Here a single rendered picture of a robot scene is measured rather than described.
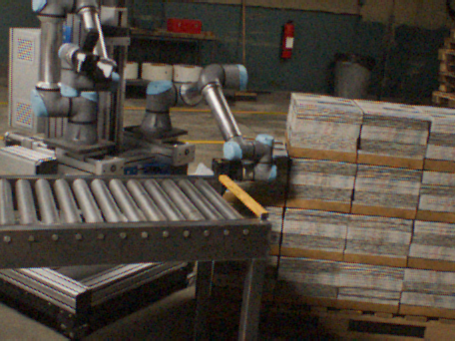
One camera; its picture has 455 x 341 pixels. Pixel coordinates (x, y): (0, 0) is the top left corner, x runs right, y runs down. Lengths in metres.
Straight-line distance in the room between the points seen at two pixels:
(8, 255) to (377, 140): 1.65
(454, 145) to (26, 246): 1.86
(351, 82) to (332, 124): 7.05
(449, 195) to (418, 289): 0.46
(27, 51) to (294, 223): 1.45
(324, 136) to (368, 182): 0.29
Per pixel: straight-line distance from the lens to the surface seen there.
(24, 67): 3.30
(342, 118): 2.91
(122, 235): 2.02
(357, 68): 9.92
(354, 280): 3.15
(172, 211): 2.18
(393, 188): 3.04
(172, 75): 9.03
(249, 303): 2.24
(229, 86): 2.92
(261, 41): 9.96
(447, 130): 3.03
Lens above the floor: 1.51
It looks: 15 degrees down
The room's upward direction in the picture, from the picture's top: 6 degrees clockwise
